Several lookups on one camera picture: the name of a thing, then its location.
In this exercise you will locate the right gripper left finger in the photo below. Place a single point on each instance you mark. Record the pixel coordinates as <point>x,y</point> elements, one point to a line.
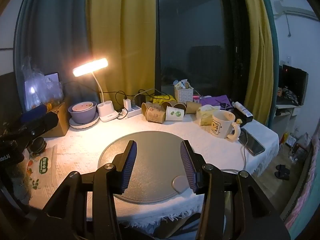
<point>110,179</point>

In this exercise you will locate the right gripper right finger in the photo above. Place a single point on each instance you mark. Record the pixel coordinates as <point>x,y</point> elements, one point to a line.
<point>205,179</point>

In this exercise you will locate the white paper cup green print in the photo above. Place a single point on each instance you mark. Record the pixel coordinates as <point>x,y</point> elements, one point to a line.
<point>174,114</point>

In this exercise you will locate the brown paper cup far right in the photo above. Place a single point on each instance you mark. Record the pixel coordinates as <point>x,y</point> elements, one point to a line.
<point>192,107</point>

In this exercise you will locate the brown printed paper cup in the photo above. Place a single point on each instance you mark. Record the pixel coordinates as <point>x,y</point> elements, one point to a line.
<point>154,114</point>

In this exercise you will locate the brown paper cup far left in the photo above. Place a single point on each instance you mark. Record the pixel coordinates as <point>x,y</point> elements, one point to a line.
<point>145,106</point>

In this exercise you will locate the brown paper cup middle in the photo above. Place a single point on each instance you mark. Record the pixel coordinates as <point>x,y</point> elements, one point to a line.
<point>166,104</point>

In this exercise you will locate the cardboard box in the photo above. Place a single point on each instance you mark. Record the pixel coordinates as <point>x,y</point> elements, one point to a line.
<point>63,115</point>

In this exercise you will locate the clear plastic bag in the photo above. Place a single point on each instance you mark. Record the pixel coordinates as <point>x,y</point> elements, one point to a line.
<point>27,68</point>

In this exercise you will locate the tablet with blue screen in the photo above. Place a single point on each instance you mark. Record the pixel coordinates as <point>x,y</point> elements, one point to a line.
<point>38,91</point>

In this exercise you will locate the white scalloped plate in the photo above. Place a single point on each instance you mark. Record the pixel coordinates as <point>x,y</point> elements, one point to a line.
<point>75,125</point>

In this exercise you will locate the pink inner bowl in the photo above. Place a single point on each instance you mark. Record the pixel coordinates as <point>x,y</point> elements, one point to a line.
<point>83,106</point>

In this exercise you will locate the round grey placemat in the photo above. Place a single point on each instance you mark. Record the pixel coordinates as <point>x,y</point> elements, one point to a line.
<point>158,173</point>

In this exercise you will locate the wet wipes pack green label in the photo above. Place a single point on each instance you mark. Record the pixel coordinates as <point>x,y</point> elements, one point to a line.
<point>35,175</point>

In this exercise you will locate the purple bowl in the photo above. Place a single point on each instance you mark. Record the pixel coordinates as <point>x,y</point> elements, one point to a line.
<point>85,116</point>

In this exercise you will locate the cream cartoon bear mug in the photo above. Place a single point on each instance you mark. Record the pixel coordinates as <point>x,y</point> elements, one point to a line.
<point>225,125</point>

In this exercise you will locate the black smartphone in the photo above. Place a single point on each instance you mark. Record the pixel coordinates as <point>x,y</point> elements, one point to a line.
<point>253,146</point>

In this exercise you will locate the yellow tissue pack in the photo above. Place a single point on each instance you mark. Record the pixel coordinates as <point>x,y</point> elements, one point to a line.
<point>205,113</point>

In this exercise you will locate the white desk lamp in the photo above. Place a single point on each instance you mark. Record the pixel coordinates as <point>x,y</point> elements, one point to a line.
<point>105,108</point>

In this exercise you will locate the black box under tube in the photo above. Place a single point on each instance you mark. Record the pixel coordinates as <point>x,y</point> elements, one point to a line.
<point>243,114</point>

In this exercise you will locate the white power strip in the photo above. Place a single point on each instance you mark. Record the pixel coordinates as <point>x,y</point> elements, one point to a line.
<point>134,112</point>

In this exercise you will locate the white usb charger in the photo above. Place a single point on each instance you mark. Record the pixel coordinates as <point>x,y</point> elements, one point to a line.
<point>127,104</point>

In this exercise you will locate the black slippers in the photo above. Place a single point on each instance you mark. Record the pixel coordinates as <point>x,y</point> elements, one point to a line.
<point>282,172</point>

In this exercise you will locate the purple folder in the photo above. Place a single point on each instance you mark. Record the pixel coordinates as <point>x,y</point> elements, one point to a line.
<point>222,101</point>

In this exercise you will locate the black power adapter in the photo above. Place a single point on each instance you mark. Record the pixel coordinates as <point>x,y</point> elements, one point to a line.
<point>140,99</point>

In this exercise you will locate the white woven basket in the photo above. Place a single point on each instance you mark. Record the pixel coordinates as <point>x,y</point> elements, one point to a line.
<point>184,95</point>

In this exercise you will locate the teal curtain left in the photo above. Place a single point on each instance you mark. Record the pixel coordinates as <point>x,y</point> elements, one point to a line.
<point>52,36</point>

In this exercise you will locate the yellow snack bag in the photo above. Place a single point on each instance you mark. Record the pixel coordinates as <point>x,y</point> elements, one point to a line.
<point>159,99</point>

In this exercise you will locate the yellow curtain right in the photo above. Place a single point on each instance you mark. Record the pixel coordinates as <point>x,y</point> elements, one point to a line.
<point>259,93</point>

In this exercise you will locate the yellow curtain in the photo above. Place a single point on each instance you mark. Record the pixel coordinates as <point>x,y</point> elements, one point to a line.
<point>123,32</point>
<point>259,93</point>

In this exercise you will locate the yellow curtain left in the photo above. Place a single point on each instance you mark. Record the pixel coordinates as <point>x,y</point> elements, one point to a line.
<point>123,32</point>

